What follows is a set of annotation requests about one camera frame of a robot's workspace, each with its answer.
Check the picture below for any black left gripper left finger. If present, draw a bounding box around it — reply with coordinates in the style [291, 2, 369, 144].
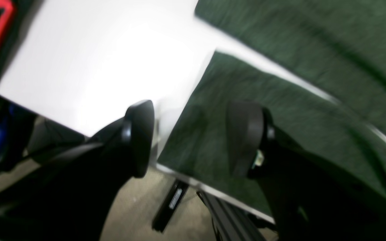
[89, 100, 155, 178]

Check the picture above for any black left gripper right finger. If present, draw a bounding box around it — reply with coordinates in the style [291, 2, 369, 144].
[226, 100, 276, 179]

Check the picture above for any dark green long-sleeve shirt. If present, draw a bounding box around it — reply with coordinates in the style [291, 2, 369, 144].
[157, 0, 386, 215]

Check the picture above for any black bar under table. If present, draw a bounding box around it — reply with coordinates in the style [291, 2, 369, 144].
[151, 180, 189, 233]

